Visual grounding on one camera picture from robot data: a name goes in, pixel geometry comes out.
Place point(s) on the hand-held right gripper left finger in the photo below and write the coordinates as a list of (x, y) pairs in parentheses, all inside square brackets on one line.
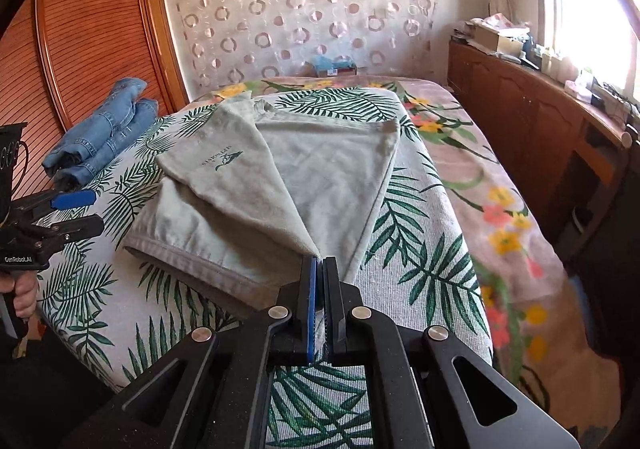
[(311, 294)]

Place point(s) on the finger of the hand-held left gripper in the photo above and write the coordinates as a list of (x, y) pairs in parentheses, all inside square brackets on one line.
[(75, 228), (75, 199)]

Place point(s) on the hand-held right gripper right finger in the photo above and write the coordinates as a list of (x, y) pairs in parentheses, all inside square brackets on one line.
[(332, 301)]

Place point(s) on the grey-green pants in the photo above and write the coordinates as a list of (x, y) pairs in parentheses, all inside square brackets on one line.
[(310, 169)]

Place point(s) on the person's left hand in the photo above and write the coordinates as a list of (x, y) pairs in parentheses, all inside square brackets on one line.
[(25, 294)]

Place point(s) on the blue jeans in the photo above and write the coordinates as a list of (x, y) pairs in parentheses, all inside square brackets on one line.
[(110, 129)]

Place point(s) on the leaf print bed sheet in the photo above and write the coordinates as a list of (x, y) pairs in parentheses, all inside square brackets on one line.
[(425, 249)]

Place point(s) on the person's dark clothing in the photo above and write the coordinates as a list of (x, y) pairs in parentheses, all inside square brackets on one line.
[(45, 394)]

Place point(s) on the wooden slatted wardrobe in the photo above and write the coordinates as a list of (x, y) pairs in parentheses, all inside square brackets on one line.
[(90, 29)]

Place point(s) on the floral blanket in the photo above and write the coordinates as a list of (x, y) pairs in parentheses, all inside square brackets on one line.
[(500, 189)]

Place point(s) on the blue tissue box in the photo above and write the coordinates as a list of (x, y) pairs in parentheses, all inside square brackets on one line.
[(332, 65)]

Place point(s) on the wooden side cabinet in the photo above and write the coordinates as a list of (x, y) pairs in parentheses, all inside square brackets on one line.
[(505, 104)]

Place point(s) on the sheer circle pattern curtain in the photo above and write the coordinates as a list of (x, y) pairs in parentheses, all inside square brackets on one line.
[(300, 4)]

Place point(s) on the white cardboard box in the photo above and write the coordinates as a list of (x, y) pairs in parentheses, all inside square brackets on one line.
[(500, 39)]

